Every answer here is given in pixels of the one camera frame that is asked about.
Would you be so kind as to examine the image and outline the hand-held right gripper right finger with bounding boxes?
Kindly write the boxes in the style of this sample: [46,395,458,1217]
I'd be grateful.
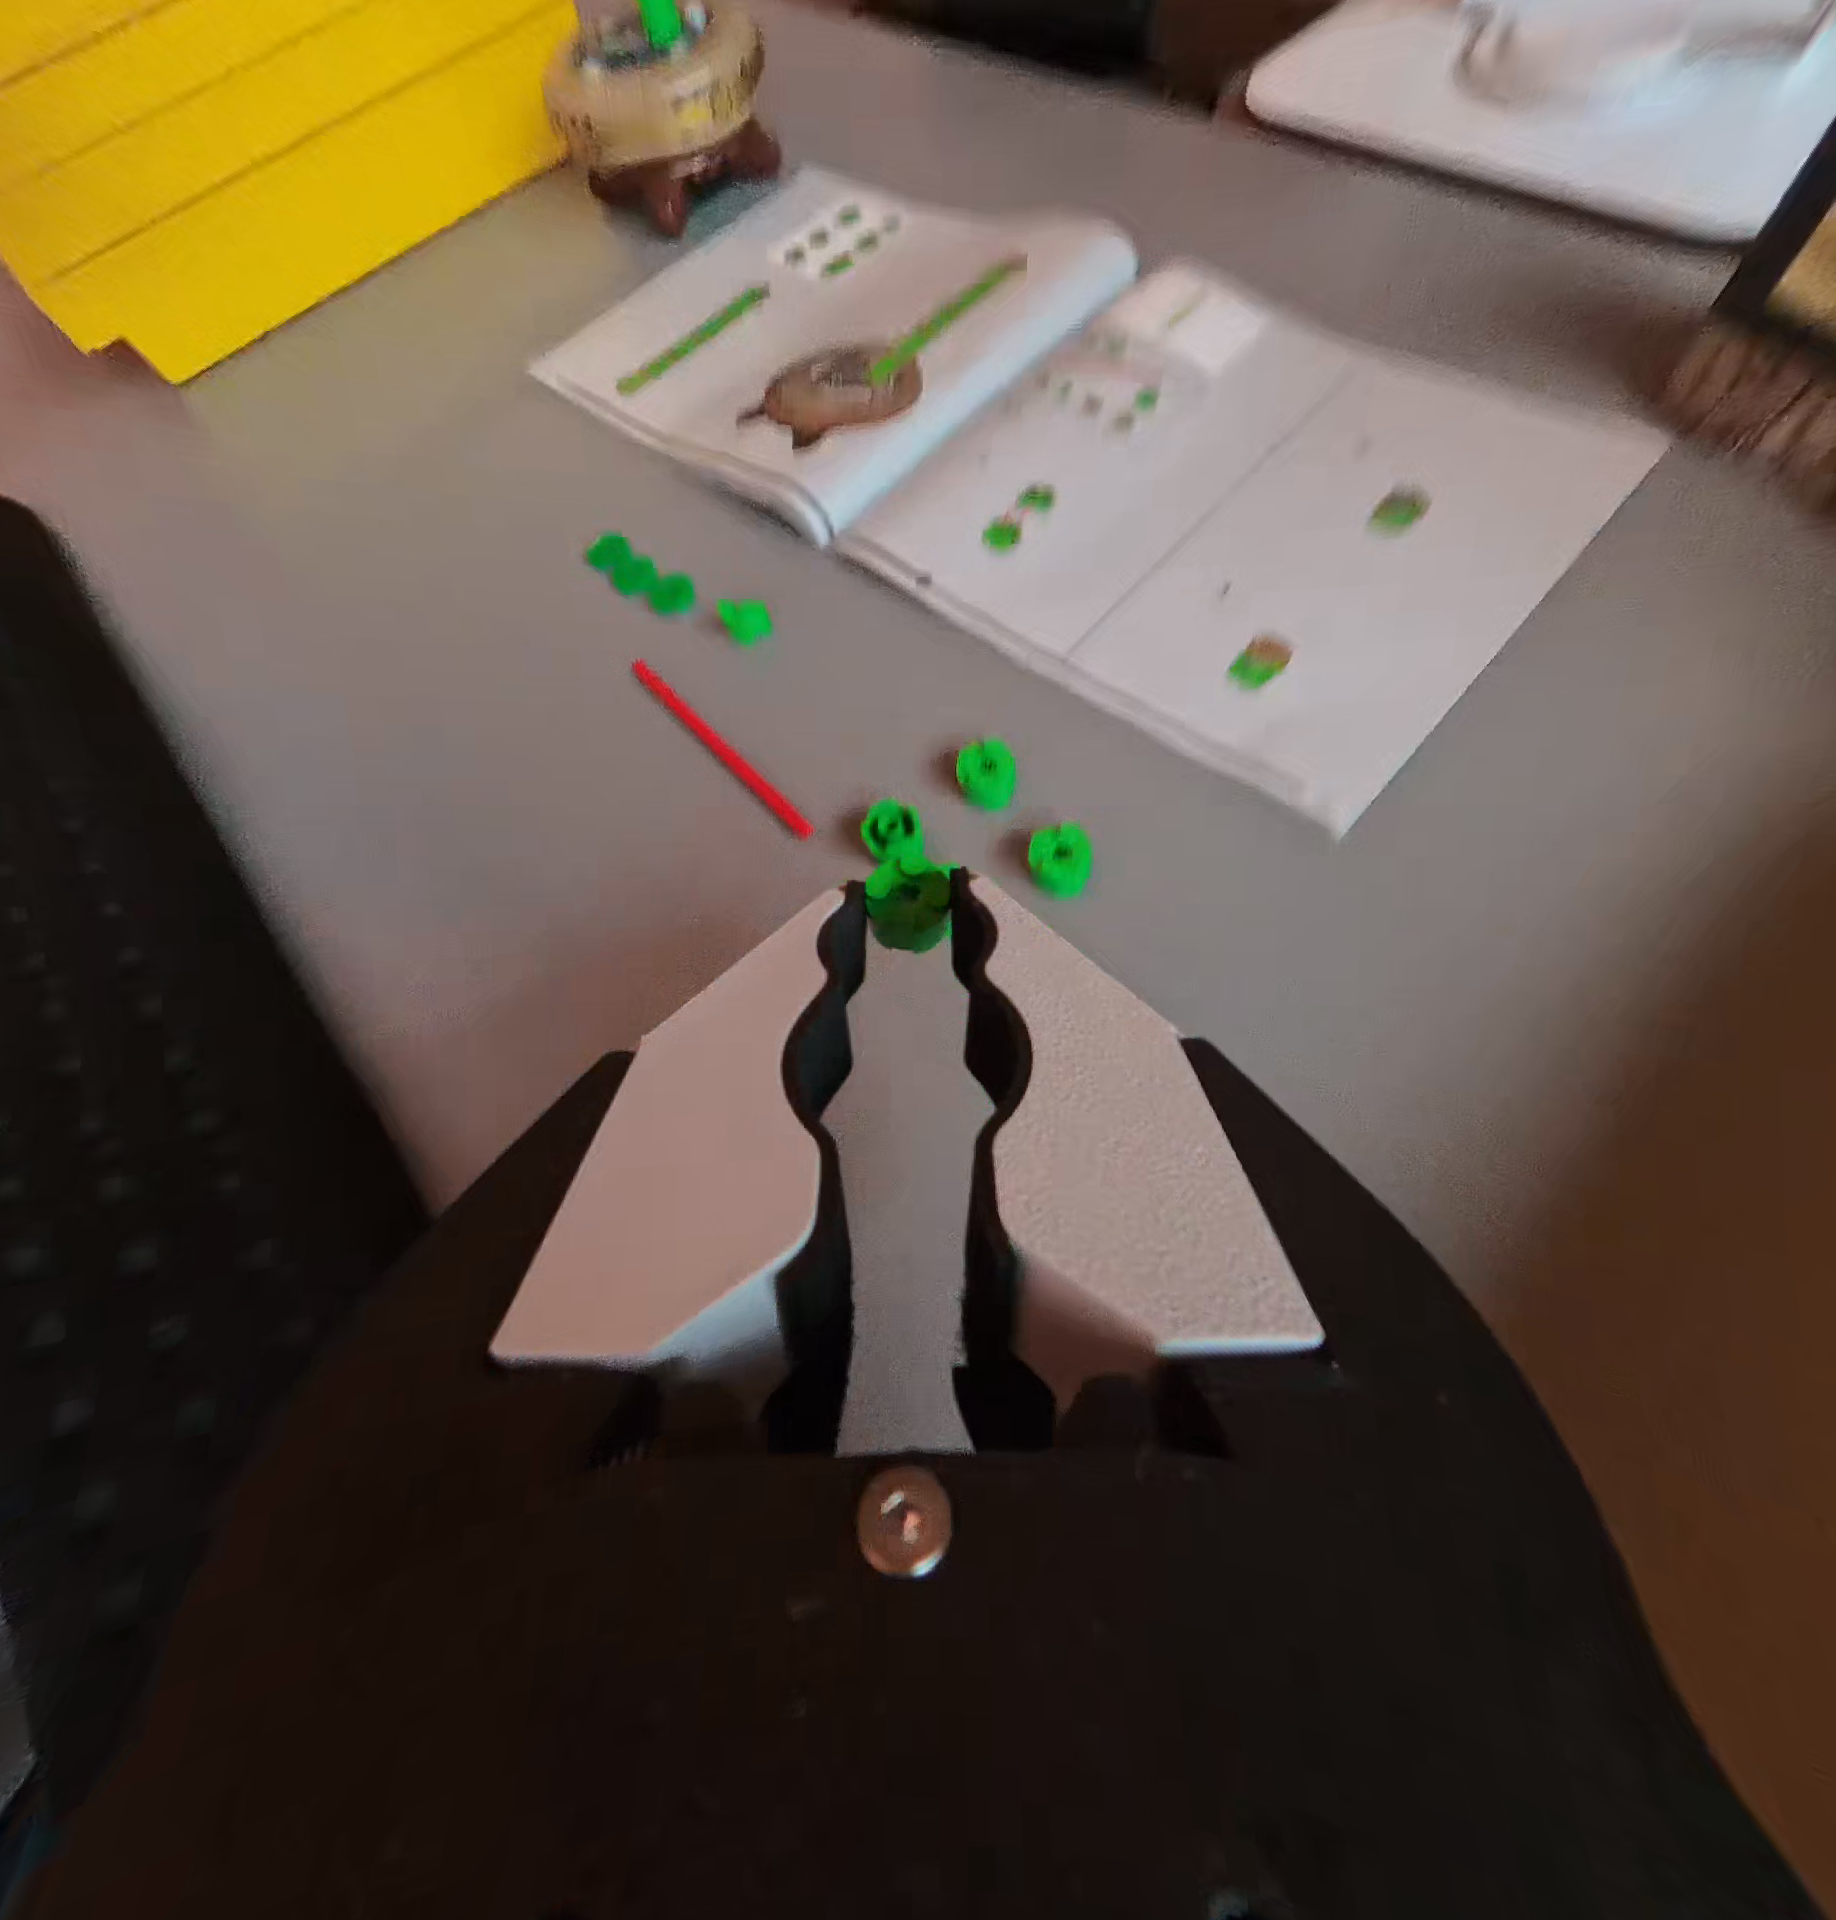
[949,871,1329,1456]

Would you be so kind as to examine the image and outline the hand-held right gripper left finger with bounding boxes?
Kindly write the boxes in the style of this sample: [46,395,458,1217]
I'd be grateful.
[490,882,874,1458]

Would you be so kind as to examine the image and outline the toy bamboo stalk in tan pot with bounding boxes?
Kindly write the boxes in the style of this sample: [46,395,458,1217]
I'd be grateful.
[543,0,784,239]

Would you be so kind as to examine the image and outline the building instruction booklet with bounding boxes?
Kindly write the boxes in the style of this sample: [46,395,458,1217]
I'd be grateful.
[528,166,1673,841]

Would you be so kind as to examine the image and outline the black toy set box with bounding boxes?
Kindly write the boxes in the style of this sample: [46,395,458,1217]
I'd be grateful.
[1661,61,1836,543]

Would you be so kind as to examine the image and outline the thin red toy rod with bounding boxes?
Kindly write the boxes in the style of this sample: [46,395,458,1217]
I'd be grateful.
[630,659,815,843]

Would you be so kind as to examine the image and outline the grey desk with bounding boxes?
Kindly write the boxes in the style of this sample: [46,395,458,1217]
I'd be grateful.
[0,0,1836,1920]

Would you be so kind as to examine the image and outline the yellow plastic parts bin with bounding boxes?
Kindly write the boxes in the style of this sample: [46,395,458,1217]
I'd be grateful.
[0,0,584,388]

